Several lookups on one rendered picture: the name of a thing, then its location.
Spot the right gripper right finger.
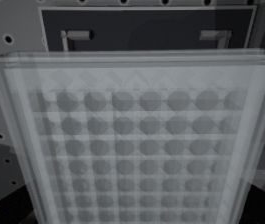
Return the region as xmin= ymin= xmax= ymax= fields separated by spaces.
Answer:
xmin=239 ymin=184 xmax=265 ymax=224

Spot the grey flat base plate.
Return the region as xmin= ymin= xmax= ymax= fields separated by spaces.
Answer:
xmin=0 ymin=0 xmax=265 ymax=200

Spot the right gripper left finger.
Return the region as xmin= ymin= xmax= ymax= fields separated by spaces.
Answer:
xmin=0 ymin=185 xmax=38 ymax=224

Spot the clear plastic plate lid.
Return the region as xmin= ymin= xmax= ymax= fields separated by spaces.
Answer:
xmin=0 ymin=51 xmax=265 ymax=224

